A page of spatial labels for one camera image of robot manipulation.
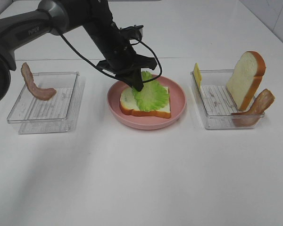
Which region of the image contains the green lettuce leaf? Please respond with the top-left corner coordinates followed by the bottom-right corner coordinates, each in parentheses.
top-left (132, 80), bottom-right (169, 112)

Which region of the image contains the clear left plastic tray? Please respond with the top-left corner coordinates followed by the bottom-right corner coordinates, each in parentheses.
top-left (7, 72), bottom-right (85, 134)

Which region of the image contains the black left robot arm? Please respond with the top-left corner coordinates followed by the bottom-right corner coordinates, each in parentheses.
top-left (0, 0), bottom-right (160, 100)

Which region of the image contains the clear right plastic tray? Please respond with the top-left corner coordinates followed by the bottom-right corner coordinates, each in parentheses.
top-left (191, 70), bottom-right (265, 129)

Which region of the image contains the bread slice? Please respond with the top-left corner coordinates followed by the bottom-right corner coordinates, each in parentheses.
top-left (226, 51), bottom-right (266, 111)
top-left (119, 88), bottom-right (171, 119)

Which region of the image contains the clear plastic tray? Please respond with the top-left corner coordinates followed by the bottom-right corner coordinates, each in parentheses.
top-left (191, 70), bottom-right (265, 129)
top-left (7, 72), bottom-right (85, 134)

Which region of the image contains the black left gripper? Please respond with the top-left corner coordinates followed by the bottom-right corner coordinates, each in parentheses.
top-left (83, 20), bottom-right (159, 91)

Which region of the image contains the yellow cheese slice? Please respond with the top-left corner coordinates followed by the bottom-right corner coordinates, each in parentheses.
top-left (193, 63), bottom-right (202, 90)

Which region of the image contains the bacon strip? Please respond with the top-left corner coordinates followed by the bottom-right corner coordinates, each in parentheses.
top-left (232, 89), bottom-right (275, 127)
top-left (21, 63), bottom-right (57, 101)

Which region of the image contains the pink round plate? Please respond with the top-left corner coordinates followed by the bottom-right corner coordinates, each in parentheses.
top-left (107, 76), bottom-right (186, 130)

